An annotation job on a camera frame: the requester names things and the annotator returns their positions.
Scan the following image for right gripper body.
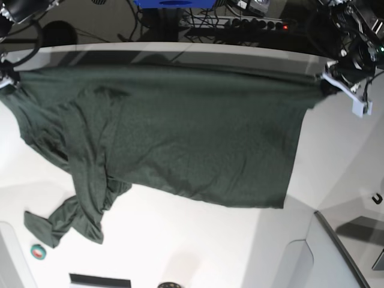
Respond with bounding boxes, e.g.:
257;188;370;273
1;60;20;89

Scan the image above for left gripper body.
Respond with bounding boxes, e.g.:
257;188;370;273
320;53;377;102

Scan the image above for dark green t-shirt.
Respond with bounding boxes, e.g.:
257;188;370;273
1;65;330;247

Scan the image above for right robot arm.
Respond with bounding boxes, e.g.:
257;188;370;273
1;0;61;89

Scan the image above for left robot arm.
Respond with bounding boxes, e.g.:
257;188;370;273
305;1;383;105

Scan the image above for black U-shaped hook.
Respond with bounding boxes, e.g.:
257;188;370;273
371;193;383;205

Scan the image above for grey power strip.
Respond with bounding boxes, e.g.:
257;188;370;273
180;15;290;31

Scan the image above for green red tape roll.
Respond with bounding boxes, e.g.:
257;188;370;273
30;244;46;260

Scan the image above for blue plastic bin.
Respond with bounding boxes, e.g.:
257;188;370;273
134;0;215;9

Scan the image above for small black round object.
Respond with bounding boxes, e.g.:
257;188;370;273
158;282;182;288

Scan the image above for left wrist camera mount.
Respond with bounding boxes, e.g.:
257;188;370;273
352;101;373;118

